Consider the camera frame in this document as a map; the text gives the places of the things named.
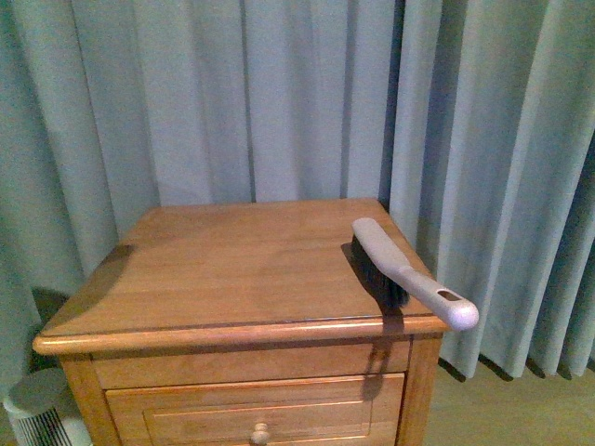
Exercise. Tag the grey hand brush black bristles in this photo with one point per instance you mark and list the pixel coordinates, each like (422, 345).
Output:
(386, 265)

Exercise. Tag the wooden nightstand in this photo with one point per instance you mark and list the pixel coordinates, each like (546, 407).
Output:
(229, 294)

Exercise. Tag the upper wooden drawer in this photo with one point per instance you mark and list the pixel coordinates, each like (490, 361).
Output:
(345, 410)

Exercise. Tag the light blue curtain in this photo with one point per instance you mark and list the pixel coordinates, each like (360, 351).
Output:
(471, 121)

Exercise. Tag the upper round drawer knob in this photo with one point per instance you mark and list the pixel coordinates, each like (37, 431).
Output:
(260, 435)

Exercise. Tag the white small air purifier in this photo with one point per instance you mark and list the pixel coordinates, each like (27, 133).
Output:
(42, 411)

